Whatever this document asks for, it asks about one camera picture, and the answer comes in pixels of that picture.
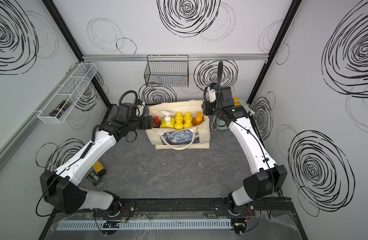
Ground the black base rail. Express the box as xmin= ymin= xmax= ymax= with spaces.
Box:
xmin=93 ymin=197 xmax=293 ymax=217

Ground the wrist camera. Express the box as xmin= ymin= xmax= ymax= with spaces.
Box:
xmin=136 ymin=99 xmax=145 ymax=118
xmin=208 ymin=83 xmax=218 ymax=103

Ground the dark item in shelf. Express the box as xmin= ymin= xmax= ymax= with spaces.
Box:
xmin=49 ymin=100 xmax=72 ymax=119

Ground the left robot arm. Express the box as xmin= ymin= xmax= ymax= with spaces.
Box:
xmin=40 ymin=100 xmax=154 ymax=217

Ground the mint green toaster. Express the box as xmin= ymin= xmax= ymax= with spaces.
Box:
xmin=214 ymin=99 xmax=251 ymax=130

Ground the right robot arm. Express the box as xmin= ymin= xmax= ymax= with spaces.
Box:
xmin=202 ymin=83 xmax=287 ymax=215

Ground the yellow tag object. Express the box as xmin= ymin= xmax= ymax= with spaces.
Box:
xmin=86 ymin=161 xmax=107 ymax=186

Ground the black wire wall basket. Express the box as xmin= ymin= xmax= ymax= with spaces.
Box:
xmin=144 ymin=55 xmax=190 ymax=87

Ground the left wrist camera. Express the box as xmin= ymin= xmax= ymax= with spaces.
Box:
xmin=136 ymin=99 xmax=145 ymax=118

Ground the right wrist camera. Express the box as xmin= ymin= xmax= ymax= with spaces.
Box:
xmin=208 ymin=83 xmax=218 ymax=103

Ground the canvas starry night tote bag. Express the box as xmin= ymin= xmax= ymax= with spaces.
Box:
xmin=146 ymin=100 xmax=211 ymax=151

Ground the yellow pump dish soap bottle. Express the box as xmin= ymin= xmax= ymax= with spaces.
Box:
xmin=160 ymin=111 xmax=175 ymax=129

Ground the grey slotted cable duct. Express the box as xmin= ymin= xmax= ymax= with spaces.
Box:
xmin=56 ymin=219 xmax=233 ymax=231

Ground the tall orange dish soap bottle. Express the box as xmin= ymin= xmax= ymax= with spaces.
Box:
xmin=193 ymin=112 xmax=204 ymax=126

